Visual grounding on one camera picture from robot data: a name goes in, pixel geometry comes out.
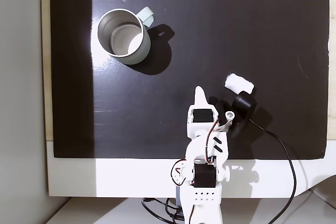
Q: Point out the white gauze roll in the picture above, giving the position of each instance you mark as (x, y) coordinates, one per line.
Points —
(239, 83)

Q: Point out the black table mat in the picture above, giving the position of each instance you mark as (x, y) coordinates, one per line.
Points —
(210, 37)

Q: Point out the sage green metal mug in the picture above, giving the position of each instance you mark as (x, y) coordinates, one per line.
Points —
(123, 37)

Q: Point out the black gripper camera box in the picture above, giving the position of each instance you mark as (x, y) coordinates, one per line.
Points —
(244, 106)

